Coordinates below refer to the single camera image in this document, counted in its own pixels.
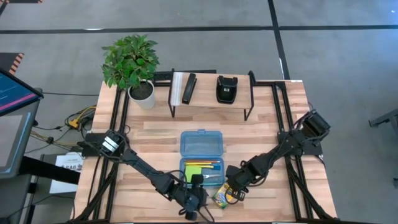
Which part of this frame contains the computer monitor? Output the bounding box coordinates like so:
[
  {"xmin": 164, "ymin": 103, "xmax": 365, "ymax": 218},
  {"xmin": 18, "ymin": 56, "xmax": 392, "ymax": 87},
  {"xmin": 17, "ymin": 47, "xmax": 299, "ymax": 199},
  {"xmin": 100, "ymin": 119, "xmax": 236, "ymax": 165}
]
[{"xmin": 0, "ymin": 68, "xmax": 44, "ymax": 180}]

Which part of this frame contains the crayon box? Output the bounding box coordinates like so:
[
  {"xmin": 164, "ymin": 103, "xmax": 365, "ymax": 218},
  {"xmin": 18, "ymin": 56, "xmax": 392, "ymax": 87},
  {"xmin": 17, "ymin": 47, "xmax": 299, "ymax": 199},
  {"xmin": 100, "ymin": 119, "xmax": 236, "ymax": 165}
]
[{"xmin": 212, "ymin": 182, "xmax": 240, "ymax": 210}]

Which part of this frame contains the wooden shelf riser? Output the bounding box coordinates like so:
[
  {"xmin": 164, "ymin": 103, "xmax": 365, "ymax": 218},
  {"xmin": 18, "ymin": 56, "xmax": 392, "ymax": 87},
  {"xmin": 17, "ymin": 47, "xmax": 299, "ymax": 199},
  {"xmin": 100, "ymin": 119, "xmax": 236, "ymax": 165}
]
[{"xmin": 167, "ymin": 68, "xmax": 255, "ymax": 122}]

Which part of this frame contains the white paper stack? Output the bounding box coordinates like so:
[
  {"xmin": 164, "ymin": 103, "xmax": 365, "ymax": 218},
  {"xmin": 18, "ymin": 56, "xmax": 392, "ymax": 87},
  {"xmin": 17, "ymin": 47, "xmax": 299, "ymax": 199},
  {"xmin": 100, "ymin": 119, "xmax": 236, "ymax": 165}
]
[{"xmin": 170, "ymin": 72, "xmax": 184, "ymax": 106}]

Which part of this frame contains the black aluminium table frame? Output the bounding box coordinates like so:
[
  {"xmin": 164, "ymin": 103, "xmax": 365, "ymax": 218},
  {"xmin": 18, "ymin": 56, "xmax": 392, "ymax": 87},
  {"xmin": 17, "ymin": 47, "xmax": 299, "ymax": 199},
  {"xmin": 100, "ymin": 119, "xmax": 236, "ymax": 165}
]
[{"xmin": 73, "ymin": 70, "xmax": 336, "ymax": 223}]

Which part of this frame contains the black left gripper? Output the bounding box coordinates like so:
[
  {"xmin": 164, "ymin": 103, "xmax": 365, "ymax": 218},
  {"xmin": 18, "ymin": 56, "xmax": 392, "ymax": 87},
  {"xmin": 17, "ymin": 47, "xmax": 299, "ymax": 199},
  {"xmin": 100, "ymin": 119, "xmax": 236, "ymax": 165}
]
[{"xmin": 178, "ymin": 174, "xmax": 210, "ymax": 222}]

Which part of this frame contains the yellow and black cable bundle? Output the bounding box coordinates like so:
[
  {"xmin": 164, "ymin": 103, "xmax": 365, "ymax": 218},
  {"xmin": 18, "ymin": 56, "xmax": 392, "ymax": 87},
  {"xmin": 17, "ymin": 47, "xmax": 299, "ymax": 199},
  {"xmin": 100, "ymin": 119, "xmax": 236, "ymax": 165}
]
[{"xmin": 30, "ymin": 105, "xmax": 97, "ymax": 153}]

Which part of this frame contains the black stapler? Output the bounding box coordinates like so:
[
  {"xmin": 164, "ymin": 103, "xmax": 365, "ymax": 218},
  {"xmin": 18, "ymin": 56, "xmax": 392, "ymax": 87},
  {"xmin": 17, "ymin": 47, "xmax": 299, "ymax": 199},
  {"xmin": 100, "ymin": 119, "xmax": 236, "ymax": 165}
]
[{"xmin": 181, "ymin": 73, "xmax": 197, "ymax": 105}]

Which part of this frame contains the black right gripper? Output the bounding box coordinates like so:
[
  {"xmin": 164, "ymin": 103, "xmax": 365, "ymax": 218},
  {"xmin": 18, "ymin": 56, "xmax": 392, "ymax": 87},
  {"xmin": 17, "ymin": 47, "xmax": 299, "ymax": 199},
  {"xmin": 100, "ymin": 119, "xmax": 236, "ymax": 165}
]
[{"xmin": 225, "ymin": 164, "xmax": 253, "ymax": 203}]

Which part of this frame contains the blue plastic pencil case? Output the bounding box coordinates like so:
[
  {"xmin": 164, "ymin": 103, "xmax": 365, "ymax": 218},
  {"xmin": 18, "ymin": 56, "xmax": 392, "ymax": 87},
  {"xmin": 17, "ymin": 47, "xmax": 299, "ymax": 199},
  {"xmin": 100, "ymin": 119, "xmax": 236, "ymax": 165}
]
[{"xmin": 179, "ymin": 129, "xmax": 225, "ymax": 189}]

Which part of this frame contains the black orange hazard striped board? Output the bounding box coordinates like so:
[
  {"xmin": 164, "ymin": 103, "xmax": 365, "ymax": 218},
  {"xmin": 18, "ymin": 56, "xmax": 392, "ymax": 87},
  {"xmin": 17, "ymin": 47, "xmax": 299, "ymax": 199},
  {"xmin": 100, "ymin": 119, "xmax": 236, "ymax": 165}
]
[{"xmin": 0, "ymin": 52, "xmax": 25, "ymax": 75}]

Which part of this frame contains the green plant in white pot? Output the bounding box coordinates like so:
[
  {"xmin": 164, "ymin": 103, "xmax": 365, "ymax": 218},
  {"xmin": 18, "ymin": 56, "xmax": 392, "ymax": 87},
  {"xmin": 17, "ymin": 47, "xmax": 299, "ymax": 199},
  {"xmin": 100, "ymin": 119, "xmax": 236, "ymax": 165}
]
[{"xmin": 101, "ymin": 34, "xmax": 160, "ymax": 110}]

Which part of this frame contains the black flat bar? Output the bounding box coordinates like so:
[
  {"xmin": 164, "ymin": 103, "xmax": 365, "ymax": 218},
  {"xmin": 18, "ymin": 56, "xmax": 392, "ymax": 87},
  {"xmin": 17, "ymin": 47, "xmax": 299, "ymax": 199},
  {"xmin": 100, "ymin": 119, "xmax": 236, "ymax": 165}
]
[{"xmin": 19, "ymin": 155, "xmax": 81, "ymax": 185}]

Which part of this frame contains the green sticky note pad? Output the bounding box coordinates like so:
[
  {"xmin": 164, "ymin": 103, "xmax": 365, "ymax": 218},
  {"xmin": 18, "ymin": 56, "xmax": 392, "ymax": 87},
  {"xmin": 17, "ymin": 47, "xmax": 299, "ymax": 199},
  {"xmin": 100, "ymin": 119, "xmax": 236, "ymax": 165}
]
[{"xmin": 184, "ymin": 166, "xmax": 203, "ymax": 184}]

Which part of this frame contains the grey furniture leg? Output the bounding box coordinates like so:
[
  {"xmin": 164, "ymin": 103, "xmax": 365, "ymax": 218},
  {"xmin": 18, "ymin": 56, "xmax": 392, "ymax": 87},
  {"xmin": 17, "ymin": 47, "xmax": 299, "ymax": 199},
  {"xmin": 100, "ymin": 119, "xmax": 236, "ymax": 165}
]
[{"xmin": 368, "ymin": 108, "xmax": 398, "ymax": 128}]

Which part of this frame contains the white printed paper sheet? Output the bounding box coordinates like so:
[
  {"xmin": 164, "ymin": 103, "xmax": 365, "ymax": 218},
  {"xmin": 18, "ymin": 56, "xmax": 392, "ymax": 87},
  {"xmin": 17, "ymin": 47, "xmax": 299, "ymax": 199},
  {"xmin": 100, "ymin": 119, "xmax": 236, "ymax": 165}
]
[{"xmin": 49, "ymin": 152, "xmax": 85, "ymax": 194}]

